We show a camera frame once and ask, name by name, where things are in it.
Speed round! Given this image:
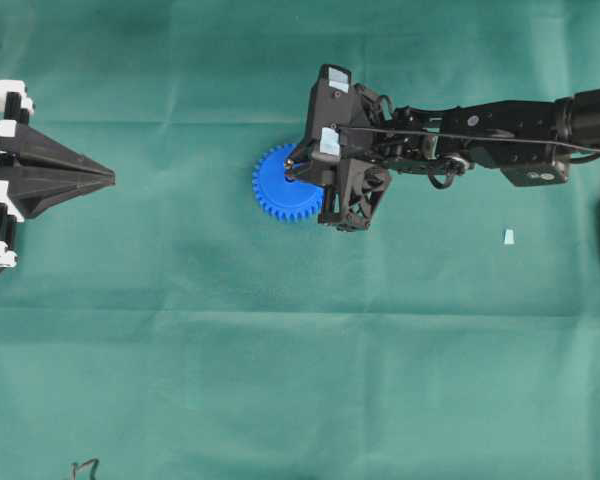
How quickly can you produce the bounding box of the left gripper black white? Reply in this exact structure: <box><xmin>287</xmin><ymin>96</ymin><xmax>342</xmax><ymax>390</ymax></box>
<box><xmin>0</xmin><ymin>79</ymin><xmax>115</xmax><ymax>273</ymax></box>

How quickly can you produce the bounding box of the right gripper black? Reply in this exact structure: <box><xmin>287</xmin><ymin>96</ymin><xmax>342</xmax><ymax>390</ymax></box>
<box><xmin>285</xmin><ymin>64</ymin><xmax>391</xmax><ymax>231</ymax></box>

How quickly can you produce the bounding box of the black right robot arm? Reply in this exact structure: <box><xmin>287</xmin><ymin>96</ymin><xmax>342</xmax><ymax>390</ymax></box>
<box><xmin>285</xmin><ymin>64</ymin><xmax>600</xmax><ymax>232</ymax></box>

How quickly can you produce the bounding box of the blue plastic gear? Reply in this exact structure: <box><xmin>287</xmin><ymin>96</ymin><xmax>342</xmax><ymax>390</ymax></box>
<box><xmin>252</xmin><ymin>143</ymin><xmax>324</xmax><ymax>223</ymax></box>

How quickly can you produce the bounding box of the green table cloth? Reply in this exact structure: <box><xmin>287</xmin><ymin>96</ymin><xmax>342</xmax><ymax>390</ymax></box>
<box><xmin>0</xmin><ymin>1</ymin><xmax>600</xmax><ymax>479</ymax></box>

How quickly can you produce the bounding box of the small light blue tape piece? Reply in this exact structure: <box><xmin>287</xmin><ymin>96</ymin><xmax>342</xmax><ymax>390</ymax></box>
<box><xmin>503</xmin><ymin>229</ymin><xmax>515</xmax><ymax>246</ymax></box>

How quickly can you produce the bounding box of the black wire on cloth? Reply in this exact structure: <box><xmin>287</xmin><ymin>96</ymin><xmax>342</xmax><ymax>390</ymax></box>
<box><xmin>69</xmin><ymin>457</ymin><xmax>100</xmax><ymax>480</ymax></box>

